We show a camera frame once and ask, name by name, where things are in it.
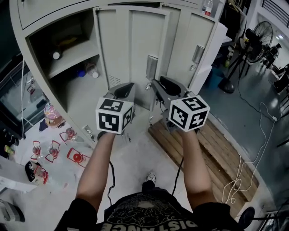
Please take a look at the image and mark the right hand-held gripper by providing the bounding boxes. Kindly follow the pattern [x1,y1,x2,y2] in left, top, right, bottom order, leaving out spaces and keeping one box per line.
[151,75,211,134]

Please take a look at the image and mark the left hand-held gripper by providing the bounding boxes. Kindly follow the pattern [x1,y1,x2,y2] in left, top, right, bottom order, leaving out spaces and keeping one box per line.
[95,83,136,142]

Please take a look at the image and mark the grey metal locker cabinet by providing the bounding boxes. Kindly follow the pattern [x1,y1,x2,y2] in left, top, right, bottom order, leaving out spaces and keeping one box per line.
[9,0,221,147]

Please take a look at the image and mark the person's right forearm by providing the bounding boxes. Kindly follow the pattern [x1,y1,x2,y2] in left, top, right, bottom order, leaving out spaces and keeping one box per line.
[179,129,213,213]

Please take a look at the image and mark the person's left forearm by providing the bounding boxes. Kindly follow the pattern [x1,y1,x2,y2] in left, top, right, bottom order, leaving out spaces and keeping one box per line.
[75,133,116,213]

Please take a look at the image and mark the clear bottle white cap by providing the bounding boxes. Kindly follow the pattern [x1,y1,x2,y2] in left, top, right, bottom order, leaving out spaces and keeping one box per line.
[84,62,100,79]

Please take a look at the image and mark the white foam box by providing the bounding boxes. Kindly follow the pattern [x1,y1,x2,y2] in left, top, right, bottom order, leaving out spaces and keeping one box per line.
[209,21,228,68]
[189,65,213,90]

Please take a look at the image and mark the teal bin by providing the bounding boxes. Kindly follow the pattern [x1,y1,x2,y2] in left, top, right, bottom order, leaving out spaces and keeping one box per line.
[211,67,226,87]

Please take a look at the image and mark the black floor fan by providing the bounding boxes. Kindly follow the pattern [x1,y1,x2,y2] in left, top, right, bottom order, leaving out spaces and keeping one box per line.
[218,21,274,93]

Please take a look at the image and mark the pink star-patterned helmet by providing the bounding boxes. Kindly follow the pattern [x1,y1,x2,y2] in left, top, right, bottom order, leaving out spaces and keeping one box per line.
[44,102,66,129]

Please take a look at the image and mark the yellow packet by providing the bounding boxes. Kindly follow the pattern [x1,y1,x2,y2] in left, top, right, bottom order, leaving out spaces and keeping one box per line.
[56,36,79,47]

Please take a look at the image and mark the black bottle white cap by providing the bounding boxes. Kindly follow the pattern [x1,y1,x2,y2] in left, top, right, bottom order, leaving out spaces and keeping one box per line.
[51,50,64,61]

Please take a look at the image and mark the clear jug bright red cap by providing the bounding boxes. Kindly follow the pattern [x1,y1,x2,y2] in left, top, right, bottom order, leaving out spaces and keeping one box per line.
[66,147,88,169]

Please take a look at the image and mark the wooden slat platform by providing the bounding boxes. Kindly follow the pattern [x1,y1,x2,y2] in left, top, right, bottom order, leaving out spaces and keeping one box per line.
[148,117,260,212]

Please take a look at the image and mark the dark blue cloth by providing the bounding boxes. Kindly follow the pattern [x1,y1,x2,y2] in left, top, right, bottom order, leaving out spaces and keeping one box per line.
[38,119,48,133]

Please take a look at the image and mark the person's right white shoe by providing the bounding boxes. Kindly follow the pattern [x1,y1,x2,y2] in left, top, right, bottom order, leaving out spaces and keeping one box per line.
[145,172,157,184]

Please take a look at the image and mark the water bottle red label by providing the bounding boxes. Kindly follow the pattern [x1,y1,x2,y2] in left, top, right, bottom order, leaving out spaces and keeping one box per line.
[201,0,214,17]

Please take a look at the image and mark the person's black trousers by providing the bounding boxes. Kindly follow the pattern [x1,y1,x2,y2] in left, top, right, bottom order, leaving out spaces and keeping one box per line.
[141,180,157,194]

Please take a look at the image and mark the black framed glass window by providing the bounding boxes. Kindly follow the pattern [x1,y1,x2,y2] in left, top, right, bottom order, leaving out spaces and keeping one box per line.
[0,51,50,141]

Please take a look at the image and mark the black tumbler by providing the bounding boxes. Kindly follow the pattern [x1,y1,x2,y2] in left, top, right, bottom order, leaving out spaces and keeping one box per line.
[0,127,20,147]

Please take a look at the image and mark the small cream fan heater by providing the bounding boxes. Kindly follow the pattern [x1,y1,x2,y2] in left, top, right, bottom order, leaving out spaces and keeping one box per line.
[24,160,38,183]

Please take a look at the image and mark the person's black printed T-shirt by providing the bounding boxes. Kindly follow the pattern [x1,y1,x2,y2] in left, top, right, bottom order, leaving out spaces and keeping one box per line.
[54,193,240,231]

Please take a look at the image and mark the white water dispenser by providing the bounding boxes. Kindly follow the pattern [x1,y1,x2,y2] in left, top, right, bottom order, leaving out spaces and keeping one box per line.
[0,155,38,193]

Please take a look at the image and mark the black round base stand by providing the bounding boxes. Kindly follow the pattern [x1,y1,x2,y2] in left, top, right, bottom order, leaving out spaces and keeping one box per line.
[238,206,289,231]

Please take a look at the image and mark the grey woven basket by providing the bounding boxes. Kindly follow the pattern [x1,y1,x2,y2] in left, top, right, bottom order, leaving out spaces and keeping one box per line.
[0,199,26,223]

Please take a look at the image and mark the clear water jug red handle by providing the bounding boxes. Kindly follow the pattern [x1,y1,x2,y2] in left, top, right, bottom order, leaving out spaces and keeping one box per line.
[33,166,49,185]
[44,139,61,163]
[30,140,42,160]
[59,127,77,143]

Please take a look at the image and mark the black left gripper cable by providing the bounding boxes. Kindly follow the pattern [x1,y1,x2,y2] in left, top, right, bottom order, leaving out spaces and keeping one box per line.
[107,160,116,206]

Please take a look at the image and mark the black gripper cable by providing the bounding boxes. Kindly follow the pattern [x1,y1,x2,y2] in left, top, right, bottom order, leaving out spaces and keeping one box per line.
[171,157,184,196]
[107,160,116,206]

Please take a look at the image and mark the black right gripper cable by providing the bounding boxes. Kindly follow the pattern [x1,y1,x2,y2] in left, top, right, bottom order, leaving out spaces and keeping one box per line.
[171,157,184,196]

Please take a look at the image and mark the white rope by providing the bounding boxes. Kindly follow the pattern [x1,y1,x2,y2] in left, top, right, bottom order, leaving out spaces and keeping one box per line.
[20,59,35,134]

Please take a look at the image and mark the white power cable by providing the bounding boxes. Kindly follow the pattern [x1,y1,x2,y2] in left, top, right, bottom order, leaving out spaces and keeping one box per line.
[234,102,278,199]

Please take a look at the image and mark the cream power cable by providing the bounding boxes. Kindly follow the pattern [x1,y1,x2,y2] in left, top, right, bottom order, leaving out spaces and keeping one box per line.
[222,152,242,205]

